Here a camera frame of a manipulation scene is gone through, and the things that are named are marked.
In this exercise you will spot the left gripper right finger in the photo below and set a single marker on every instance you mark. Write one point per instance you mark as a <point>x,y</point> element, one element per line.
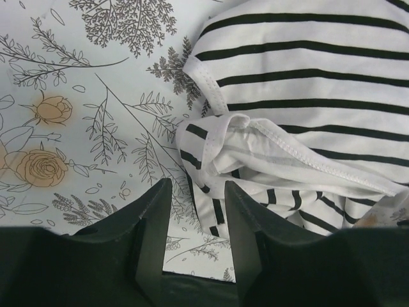
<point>280,264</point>

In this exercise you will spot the black white striped tank top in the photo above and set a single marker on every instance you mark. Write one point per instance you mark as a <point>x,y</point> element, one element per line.
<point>309,105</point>

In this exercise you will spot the floral table cloth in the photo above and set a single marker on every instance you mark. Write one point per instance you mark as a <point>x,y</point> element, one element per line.
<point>92,95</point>

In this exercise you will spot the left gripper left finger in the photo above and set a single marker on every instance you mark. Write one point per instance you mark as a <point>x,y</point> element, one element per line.
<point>114,262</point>

